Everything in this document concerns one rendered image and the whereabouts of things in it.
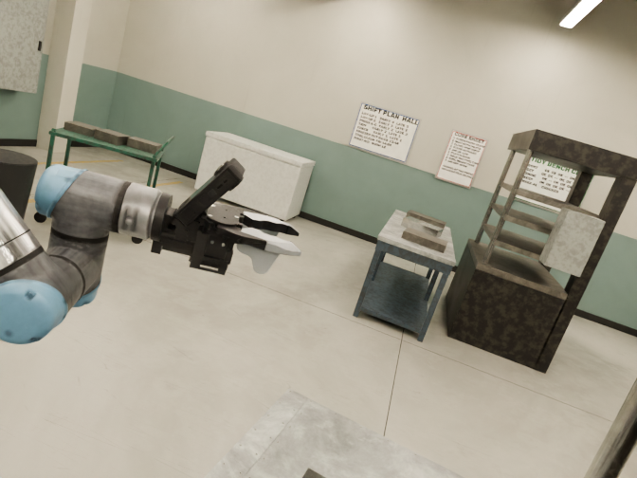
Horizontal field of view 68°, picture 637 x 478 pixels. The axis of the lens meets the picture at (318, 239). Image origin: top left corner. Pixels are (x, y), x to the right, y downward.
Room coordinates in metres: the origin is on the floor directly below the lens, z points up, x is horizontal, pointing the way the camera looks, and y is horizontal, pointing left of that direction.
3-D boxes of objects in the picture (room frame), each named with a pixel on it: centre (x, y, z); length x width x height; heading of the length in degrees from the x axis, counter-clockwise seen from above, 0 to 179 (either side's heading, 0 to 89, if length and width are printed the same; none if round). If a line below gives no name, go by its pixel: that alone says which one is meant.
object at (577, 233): (4.77, -2.03, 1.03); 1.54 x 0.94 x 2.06; 170
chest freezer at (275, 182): (7.15, 1.20, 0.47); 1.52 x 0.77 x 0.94; 80
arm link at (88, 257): (0.62, 0.32, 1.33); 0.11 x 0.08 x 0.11; 12
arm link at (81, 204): (0.64, 0.33, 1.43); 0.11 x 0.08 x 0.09; 102
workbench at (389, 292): (4.97, -1.00, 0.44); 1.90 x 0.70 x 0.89; 170
